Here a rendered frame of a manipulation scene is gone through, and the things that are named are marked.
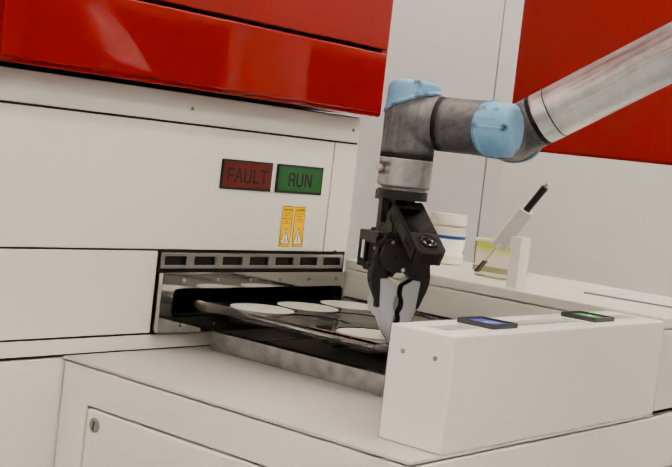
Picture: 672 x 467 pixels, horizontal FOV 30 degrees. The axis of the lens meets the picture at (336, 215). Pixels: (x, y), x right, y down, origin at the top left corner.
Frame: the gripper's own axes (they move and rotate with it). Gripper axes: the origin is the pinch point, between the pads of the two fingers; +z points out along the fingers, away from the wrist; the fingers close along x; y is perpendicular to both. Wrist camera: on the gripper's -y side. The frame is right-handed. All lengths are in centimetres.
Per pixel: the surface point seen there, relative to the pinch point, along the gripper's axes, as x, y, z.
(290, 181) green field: 1.4, 42.6, -18.4
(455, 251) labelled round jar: -37, 53, -8
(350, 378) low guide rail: 2.4, 7.2, 8.0
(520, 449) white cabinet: -8.8, -21.9, 10.5
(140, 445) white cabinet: 32.5, 6.6, 17.9
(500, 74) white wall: -188, 306, -64
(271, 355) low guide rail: 9.6, 21.2, 7.6
